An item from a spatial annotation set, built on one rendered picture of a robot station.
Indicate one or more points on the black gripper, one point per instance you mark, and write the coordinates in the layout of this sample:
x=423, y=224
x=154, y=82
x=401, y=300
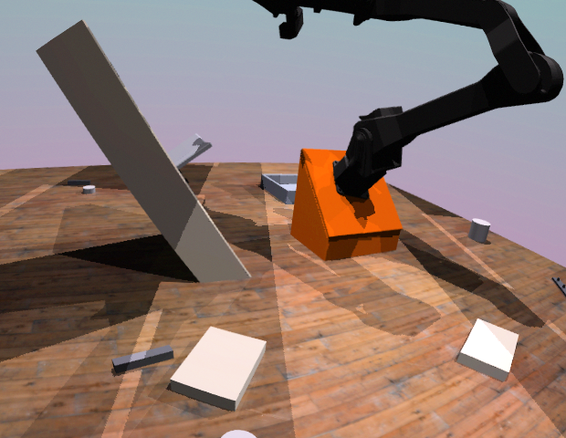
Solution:
x=293, y=12

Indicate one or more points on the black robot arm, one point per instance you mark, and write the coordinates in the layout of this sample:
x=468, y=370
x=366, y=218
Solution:
x=524, y=75

